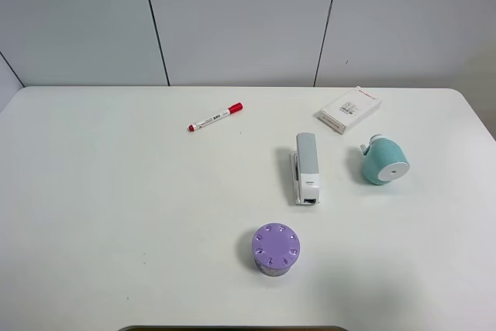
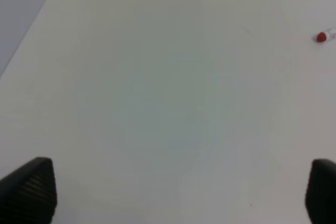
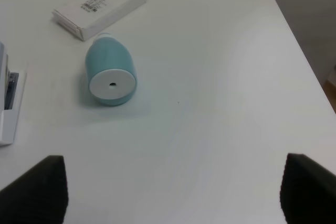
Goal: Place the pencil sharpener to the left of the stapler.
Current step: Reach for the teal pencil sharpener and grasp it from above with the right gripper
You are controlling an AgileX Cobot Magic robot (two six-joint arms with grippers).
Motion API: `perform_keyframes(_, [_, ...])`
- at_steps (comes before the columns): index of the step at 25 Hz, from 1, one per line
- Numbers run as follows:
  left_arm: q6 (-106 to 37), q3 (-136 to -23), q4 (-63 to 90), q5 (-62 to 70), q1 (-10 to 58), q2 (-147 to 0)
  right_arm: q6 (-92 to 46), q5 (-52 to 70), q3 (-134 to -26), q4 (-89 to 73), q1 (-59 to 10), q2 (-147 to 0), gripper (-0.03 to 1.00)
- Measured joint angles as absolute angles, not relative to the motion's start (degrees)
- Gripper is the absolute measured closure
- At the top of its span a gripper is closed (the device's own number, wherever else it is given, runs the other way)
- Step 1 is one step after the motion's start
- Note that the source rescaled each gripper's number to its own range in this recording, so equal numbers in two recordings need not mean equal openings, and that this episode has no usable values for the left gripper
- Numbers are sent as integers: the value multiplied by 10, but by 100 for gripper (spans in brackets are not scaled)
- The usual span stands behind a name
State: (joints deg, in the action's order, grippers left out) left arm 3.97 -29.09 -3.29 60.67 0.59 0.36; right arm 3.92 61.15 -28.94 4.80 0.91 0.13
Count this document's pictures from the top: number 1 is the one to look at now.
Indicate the purple lidded jar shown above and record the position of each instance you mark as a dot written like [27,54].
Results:
[275,249]

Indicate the white and grey stapler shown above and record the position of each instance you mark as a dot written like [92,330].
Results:
[305,170]

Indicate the white cardboard box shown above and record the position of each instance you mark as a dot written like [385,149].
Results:
[349,109]

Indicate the red and white marker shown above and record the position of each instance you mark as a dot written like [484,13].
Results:
[216,117]

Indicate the teal pencil sharpener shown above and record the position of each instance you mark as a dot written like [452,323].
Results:
[383,160]

